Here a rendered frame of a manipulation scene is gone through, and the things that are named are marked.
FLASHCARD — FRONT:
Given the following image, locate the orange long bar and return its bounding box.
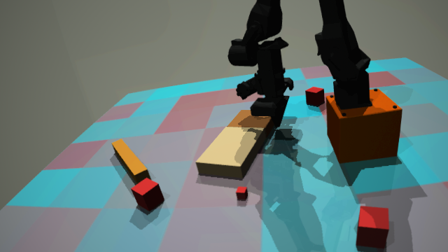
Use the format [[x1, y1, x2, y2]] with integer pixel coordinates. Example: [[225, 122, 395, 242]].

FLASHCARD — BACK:
[[112, 139, 152, 184]]

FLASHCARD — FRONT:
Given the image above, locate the pale yellow board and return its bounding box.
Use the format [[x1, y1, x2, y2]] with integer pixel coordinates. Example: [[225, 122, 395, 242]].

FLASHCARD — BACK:
[[195, 127, 266, 178]]

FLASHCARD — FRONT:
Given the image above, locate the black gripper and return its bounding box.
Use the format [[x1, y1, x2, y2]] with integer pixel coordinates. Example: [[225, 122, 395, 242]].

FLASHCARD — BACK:
[[250, 66, 293, 127]]

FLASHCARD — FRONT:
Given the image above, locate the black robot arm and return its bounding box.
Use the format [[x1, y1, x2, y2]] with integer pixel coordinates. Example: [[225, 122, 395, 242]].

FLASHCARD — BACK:
[[228, 0, 372, 110]]

